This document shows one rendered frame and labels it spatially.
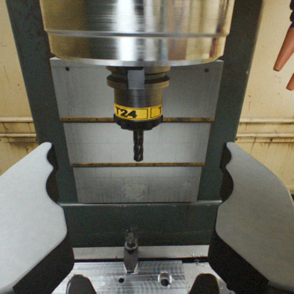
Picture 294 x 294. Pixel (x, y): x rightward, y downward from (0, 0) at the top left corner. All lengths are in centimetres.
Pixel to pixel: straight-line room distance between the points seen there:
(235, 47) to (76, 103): 49
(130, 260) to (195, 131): 42
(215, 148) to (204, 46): 68
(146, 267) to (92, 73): 52
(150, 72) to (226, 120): 62
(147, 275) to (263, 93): 96
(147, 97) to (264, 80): 104
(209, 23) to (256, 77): 104
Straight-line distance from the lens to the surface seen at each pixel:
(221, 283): 65
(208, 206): 98
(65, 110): 73
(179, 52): 16
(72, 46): 18
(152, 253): 74
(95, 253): 76
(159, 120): 24
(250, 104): 124
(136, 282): 59
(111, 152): 76
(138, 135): 25
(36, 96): 80
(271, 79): 124
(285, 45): 26
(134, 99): 22
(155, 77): 22
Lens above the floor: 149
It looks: 28 degrees down
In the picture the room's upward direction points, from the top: 1 degrees clockwise
